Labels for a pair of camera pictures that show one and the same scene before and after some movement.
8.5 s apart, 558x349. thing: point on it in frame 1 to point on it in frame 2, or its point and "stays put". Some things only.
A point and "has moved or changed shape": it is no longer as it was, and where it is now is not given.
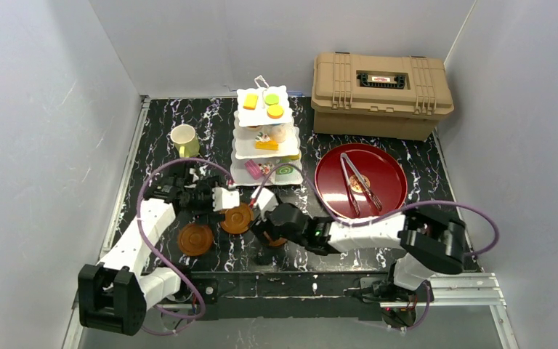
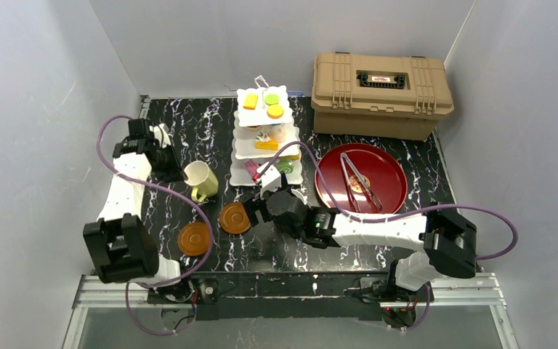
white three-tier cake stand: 264,137 stays put
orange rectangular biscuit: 251,102 stays put
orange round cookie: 275,111 stays put
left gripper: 206,196 to 167,161
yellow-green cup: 185,139 has moved or changed shape
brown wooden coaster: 195,238 stays put
